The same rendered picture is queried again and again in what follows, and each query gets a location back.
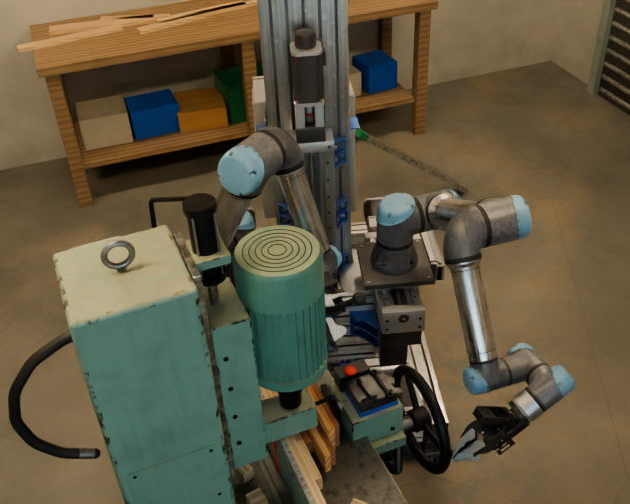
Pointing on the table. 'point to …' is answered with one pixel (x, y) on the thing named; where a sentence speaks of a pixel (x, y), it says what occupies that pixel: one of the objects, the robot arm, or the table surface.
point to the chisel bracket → (280, 427)
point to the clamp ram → (334, 405)
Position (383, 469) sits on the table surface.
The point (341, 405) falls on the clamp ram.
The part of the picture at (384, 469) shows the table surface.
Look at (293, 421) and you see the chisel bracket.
